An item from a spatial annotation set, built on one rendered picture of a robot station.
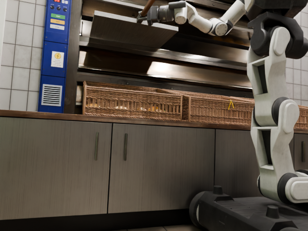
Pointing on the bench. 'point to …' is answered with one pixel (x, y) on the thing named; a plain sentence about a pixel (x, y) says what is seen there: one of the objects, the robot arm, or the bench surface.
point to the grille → (51, 95)
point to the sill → (160, 51)
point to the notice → (57, 59)
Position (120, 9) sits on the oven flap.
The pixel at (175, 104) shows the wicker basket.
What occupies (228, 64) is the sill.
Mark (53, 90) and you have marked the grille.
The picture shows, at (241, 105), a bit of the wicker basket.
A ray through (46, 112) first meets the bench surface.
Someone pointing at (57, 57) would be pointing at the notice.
